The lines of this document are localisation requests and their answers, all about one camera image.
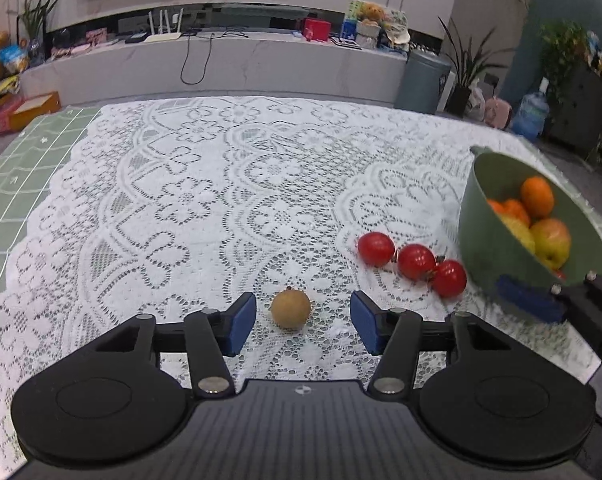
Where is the bushy potted plant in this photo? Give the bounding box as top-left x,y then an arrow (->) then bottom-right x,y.
538,19 -> 590,79

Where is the dark storage cabinet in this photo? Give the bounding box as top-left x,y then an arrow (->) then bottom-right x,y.
545,64 -> 602,162

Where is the green checked mat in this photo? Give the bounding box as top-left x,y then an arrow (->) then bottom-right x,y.
0,104 -> 102,386

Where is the pink bag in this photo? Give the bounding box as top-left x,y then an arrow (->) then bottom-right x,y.
483,97 -> 513,129

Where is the red tomato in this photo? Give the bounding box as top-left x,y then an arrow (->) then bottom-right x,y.
430,259 -> 468,298
357,231 -> 396,268
397,243 -> 437,281

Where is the blue snack bag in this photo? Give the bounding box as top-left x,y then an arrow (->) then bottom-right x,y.
0,43 -> 30,74

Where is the brown kiwi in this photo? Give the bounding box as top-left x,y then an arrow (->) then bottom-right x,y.
270,287 -> 312,331

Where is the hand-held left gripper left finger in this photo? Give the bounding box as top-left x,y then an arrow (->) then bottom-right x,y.
83,291 -> 258,398

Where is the brown plush toy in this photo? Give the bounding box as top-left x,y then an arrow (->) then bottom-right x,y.
358,2 -> 387,26

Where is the white bag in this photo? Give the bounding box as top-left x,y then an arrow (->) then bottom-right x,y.
464,82 -> 487,121

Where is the green plastic bowl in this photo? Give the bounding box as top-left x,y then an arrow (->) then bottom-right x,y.
458,145 -> 602,302

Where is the yellow green citrus fruit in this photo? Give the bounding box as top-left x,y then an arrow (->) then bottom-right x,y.
496,212 -> 537,256

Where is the white lace tablecloth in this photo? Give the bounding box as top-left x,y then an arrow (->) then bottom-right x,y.
0,94 -> 602,480

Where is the long-leaf potted plant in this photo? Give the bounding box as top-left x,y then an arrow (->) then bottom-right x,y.
438,14 -> 518,116

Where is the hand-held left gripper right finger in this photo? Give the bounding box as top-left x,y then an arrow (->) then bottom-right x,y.
350,290 -> 520,396

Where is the orange box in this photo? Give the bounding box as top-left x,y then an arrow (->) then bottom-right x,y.
8,91 -> 62,131

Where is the red yellow apple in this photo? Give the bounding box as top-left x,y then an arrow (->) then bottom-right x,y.
529,217 -> 572,271

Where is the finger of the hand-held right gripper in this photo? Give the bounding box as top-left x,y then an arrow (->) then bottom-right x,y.
496,271 -> 602,361

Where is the green potted plant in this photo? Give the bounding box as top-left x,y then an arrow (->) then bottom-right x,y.
18,0 -> 68,67

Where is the grey trash bin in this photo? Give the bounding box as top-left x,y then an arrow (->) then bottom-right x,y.
393,48 -> 453,115

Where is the blue water bottle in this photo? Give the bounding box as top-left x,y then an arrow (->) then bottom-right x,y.
510,77 -> 552,142

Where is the red box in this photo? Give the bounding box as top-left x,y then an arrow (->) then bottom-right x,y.
303,17 -> 332,42

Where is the black cable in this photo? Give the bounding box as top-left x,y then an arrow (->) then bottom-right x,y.
180,34 -> 214,86

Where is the white router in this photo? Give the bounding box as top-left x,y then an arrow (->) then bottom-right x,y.
144,7 -> 184,42

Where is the grey television cabinet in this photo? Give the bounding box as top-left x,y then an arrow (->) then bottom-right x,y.
18,2 -> 412,109

